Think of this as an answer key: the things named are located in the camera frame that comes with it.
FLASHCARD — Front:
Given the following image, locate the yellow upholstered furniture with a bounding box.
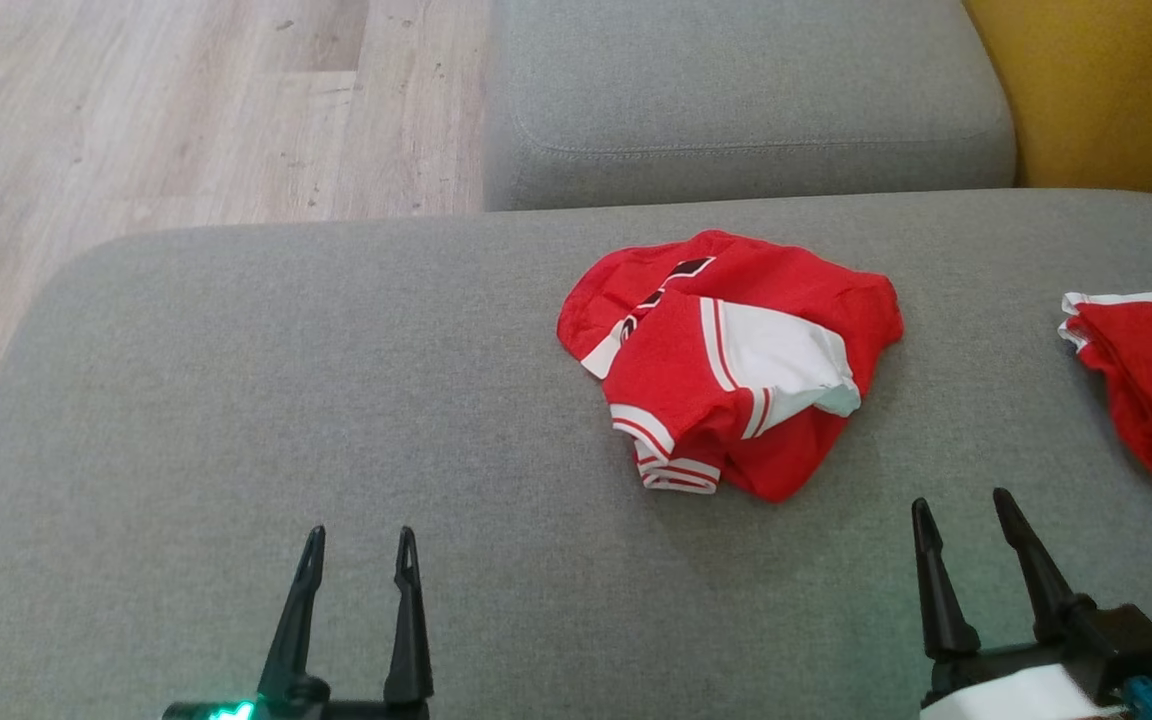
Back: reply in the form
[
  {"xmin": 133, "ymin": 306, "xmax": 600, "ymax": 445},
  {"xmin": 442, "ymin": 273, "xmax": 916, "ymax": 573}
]
[{"xmin": 964, "ymin": 0, "xmax": 1152, "ymax": 213}]

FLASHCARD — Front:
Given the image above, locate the red Bulls basketball jersey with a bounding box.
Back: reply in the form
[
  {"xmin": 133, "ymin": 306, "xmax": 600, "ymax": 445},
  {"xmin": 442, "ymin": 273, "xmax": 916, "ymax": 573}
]
[{"xmin": 556, "ymin": 230, "xmax": 905, "ymax": 503}]

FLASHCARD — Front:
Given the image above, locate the large grey sofa seat cushion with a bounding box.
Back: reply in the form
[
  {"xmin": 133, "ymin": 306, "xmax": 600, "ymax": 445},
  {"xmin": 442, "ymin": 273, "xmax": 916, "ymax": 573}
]
[{"xmin": 0, "ymin": 188, "xmax": 1152, "ymax": 720}]

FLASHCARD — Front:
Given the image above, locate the small grey sofa cushion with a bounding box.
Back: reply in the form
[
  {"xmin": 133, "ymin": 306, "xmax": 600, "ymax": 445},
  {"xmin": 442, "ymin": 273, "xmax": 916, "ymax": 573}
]
[{"xmin": 484, "ymin": 0, "xmax": 1017, "ymax": 211}]

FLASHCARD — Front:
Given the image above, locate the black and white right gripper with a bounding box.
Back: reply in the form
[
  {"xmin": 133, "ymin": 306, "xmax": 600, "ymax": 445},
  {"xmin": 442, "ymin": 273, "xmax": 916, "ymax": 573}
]
[{"xmin": 911, "ymin": 487, "xmax": 1152, "ymax": 720}]

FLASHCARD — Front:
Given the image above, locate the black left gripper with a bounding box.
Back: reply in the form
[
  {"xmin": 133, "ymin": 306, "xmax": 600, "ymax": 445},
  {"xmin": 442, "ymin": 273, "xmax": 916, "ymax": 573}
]
[{"xmin": 161, "ymin": 525, "xmax": 434, "ymax": 720}]

